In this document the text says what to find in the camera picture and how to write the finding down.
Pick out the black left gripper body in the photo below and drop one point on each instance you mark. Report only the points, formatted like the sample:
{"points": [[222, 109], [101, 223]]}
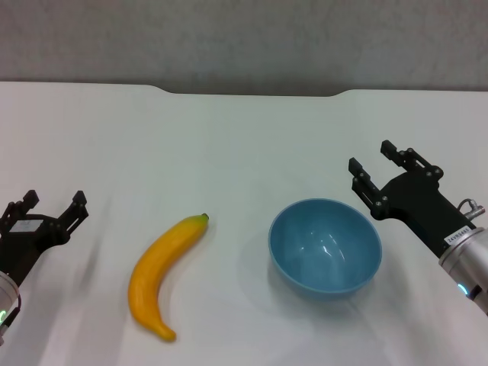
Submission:
{"points": [[34, 240]]}

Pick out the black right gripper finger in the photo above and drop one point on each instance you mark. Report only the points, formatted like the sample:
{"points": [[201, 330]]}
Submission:
{"points": [[368, 187], [408, 158]]}

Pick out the blue bowl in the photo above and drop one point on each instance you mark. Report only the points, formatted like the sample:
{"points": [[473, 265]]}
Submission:
{"points": [[324, 248]]}

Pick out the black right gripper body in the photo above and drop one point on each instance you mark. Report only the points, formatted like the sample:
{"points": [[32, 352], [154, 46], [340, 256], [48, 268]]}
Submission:
{"points": [[423, 202]]}

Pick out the yellow banana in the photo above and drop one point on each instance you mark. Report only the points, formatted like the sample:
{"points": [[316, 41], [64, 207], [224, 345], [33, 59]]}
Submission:
{"points": [[152, 267]]}

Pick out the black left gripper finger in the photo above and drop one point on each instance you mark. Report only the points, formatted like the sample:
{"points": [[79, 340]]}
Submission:
{"points": [[76, 213], [31, 199]]}

